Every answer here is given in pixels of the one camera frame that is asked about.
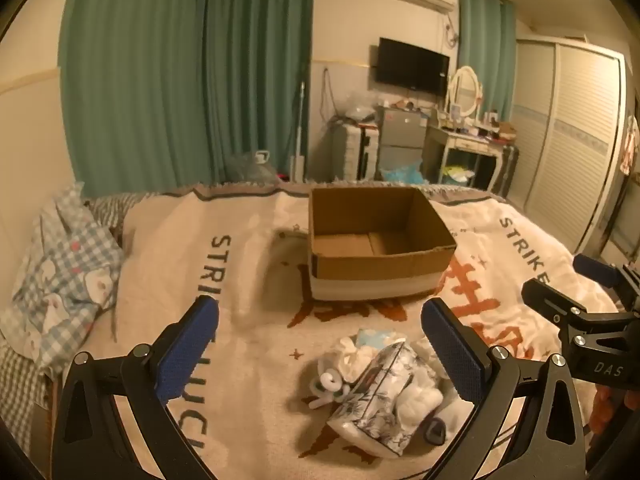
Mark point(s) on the blue checked quilt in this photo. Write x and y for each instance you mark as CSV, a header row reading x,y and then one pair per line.
x,y
65,270

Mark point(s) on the white louvered wardrobe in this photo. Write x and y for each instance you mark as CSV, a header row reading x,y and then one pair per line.
x,y
565,135

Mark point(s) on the bin with yellow bag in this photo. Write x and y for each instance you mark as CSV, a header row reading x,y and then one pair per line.
x,y
457,174

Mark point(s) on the small blue packet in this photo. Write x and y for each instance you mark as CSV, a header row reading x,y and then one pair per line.
x,y
380,337

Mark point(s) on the white suitcase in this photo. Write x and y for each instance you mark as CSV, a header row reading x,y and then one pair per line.
x,y
352,152

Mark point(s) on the white upright mop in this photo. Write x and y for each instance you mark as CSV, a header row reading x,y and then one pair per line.
x,y
298,160

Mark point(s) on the floral print tissue pack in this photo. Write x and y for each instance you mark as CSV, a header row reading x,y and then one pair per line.
x,y
376,400

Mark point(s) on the narrow green curtain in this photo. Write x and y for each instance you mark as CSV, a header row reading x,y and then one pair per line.
x,y
486,50

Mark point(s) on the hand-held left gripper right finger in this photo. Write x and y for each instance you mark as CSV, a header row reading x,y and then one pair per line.
x,y
454,356

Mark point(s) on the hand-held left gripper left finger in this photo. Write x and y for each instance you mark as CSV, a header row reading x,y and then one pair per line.
x,y
186,347

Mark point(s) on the cream printed blanket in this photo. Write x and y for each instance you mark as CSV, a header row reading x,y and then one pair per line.
x,y
240,280

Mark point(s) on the brown cardboard box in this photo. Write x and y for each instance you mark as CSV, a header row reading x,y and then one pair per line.
x,y
380,266

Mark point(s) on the black wall television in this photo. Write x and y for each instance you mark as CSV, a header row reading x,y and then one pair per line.
x,y
412,66

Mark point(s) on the hanging pink cloth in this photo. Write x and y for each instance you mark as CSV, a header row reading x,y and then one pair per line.
x,y
631,145

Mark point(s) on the blue plastic bag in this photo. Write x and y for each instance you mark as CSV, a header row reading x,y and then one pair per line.
x,y
402,172

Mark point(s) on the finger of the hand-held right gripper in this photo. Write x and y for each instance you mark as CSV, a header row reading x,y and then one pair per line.
x,y
550,301
596,268

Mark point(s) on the white cloth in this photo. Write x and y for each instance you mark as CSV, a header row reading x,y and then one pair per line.
x,y
352,355

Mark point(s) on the white fluffy sock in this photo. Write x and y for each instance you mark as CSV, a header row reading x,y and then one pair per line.
x,y
417,401

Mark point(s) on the oval white vanity mirror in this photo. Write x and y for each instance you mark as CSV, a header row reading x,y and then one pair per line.
x,y
465,91

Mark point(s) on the clear plastic bag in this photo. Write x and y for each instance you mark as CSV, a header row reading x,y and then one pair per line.
x,y
360,105

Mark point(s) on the person's right hand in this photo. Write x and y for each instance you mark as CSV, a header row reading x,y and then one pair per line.
x,y
607,407

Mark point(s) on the white sock with dark patch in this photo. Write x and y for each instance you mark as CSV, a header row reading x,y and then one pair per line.
x,y
442,422

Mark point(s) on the grey mini fridge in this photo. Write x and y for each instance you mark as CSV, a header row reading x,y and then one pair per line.
x,y
402,140

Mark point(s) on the wide green curtain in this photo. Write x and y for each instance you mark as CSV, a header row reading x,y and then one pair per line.
x,y
135,70

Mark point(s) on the grey checked bedsheet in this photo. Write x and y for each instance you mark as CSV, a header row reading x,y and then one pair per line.
x,y
112,210

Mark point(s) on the white dressing table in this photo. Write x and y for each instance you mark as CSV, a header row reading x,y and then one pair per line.
x,y
465,146

